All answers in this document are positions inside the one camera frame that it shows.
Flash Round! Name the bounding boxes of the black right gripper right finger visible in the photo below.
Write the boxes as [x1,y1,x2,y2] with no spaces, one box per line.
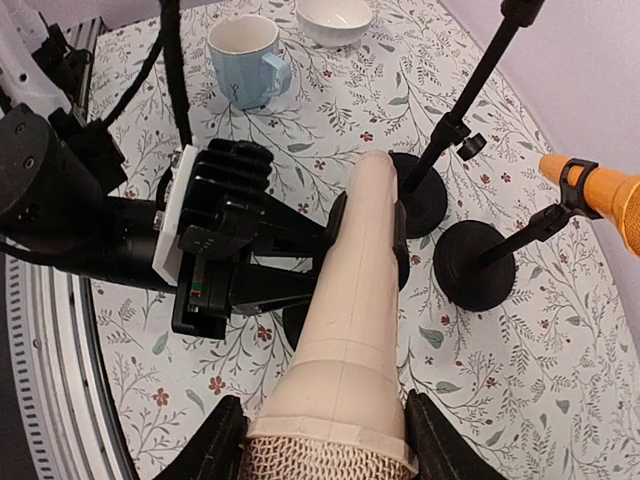
[405,390,493,479]

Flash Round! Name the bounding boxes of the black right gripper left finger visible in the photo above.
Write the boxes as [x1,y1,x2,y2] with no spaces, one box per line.
[164,395,248,480]

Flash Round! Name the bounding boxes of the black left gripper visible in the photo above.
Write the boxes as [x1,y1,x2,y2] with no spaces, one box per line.
[171,192,348,340]

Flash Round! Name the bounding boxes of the beige microphone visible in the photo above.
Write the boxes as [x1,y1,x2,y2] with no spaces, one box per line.
[239,150,418,479]

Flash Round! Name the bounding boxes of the tall black mic stand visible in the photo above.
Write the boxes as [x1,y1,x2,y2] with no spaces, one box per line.
[389,0,543,239]

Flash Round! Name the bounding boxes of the orange microphone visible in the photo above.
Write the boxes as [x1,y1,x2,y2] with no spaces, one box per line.
[539,154,639,257]

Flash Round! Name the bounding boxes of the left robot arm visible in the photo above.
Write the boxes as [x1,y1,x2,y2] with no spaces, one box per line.
[1,1,346,342]

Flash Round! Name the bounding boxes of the light blue mug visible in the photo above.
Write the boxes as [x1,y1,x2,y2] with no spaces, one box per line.
[207,14,292,110]

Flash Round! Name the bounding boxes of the white ceramic bowl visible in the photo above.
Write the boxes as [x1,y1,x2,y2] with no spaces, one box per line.
[296,0,373,48]

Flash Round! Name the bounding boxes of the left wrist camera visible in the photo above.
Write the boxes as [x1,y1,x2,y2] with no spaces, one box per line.
[151,139,274,290]

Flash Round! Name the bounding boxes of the aluminium front rail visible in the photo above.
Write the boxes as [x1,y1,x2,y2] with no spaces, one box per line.
[5,257,137,479]

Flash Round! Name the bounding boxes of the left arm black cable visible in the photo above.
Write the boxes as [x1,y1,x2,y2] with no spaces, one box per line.
[84,0,194,146]

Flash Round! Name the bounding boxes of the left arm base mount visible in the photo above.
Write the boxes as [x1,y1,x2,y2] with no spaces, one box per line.
[32,15,108,119]

